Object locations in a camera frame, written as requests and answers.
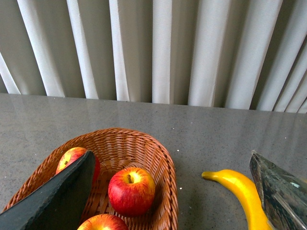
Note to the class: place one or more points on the left brown wicker basket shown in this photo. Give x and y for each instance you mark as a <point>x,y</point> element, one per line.
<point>117,149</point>

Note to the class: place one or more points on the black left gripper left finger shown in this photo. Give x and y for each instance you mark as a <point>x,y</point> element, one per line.
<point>56,205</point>

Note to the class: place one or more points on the white pleated curtain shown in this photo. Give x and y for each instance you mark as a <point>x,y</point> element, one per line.
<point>241,54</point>

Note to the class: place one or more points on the red yellow apple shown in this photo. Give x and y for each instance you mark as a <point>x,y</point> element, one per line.
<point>103,222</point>
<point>71,156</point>

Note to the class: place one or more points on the red yellow apple in basket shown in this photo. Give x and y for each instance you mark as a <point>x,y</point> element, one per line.
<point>71,156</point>

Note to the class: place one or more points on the yellow banana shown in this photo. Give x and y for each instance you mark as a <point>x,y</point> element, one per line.
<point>245,191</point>

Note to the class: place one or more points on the worn left gripper right finger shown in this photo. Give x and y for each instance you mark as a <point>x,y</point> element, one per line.
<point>283,196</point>

